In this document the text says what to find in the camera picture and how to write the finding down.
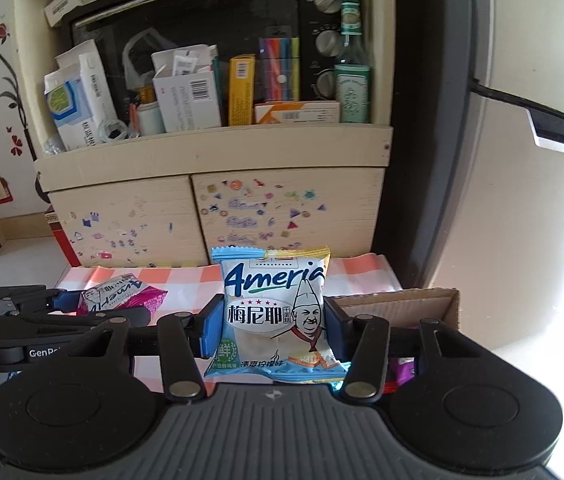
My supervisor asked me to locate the pink Ameria biscuit packet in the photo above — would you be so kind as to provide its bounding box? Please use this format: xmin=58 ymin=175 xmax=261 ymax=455
xmin=77 ymin=274 xmax=168 ymax=315

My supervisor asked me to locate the light blue Ameria packet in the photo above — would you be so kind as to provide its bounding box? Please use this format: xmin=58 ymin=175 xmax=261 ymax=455
xmin=205 ymin=246 xmax=346 ymax=384

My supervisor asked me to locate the purple snack bag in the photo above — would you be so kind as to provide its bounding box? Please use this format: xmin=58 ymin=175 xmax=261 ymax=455
xmin=388 ymin=358 xmax=416 ymax=387

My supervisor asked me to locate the red cardboard carton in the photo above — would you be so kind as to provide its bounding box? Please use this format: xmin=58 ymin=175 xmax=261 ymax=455
xmin=44 ymin=206 xmax=80 ymax=268

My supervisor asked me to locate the white cardboard milk box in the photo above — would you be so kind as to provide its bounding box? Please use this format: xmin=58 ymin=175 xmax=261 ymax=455
xmin=331 ymin=287 xmax=462 ymax=396

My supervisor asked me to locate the orange white checkered tablecloth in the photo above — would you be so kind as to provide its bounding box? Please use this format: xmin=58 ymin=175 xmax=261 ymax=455
xmin=56 ymin=252 xmax=403 ymax=396

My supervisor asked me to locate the beige sticker-covered cabinet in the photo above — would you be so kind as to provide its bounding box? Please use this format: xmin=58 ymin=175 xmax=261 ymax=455
xmin=11 ymin=0 xmax=396 ymax=268

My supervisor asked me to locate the grey refrigerator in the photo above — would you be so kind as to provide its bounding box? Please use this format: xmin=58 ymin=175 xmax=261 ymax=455
xmin=376 ymin=0 xmax=564 ymax=461

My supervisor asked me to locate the white barcode box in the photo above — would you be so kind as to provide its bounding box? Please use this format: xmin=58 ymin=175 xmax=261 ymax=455
xmin=152 ymin=44 xmax=222 ymax=132

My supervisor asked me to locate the orange white flat box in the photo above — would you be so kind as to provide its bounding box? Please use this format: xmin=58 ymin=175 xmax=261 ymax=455
xmin=254 ymin=101 xmax=340 ymax=125

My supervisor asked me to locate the green glass bottle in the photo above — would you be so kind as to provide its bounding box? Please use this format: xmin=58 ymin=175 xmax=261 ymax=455
xmin=334 ymin=0 xmax=371 ymax=124

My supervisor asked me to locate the yellow slim box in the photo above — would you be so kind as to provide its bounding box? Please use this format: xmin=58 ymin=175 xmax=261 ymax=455
xmin=229 ymin=54 xmax=256 ymax=127

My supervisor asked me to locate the colourful marker pack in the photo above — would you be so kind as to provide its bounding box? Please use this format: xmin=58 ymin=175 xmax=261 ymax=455
xmin=259 ymin=37 xmax=300 ymax=102

